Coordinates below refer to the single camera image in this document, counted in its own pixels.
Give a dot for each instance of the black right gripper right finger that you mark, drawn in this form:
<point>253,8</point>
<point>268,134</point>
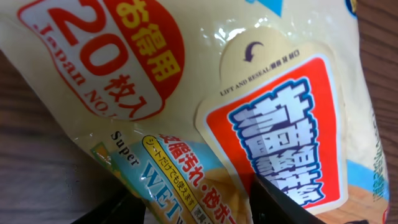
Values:
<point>269,205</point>

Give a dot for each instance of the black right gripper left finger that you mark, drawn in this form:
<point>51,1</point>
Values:
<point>121,208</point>

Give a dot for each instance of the yellow red snack bag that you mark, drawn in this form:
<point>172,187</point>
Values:
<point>184,101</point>

